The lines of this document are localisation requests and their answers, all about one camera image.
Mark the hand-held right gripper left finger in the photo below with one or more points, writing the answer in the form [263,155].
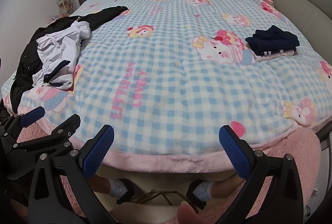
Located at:
[99,152]

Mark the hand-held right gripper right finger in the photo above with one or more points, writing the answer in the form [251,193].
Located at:
[233,154]

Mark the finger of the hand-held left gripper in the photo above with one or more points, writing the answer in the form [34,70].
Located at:
[32,115]
[66,126]

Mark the white garment with navy trim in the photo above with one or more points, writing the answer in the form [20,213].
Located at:
[64,58]

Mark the person's left foot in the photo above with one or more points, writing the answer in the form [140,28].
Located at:
[116,185]

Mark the person's foot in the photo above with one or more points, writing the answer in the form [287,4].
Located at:
[116,185]
[205,189]

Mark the person's right foot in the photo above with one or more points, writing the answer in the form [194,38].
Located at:
[205,189]

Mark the pink folded garment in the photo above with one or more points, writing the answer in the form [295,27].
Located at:
[267,58]

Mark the blue checked printed blanket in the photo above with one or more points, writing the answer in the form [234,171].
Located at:
[168,71]

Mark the black jacket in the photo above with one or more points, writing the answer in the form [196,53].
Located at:
[103,15]

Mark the navy folded garment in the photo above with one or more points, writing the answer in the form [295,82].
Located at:
[275,39]

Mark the grey padded headboard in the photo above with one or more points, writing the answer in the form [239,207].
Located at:
[298,6]

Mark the gold metal frame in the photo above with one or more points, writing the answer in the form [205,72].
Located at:
[155,195]

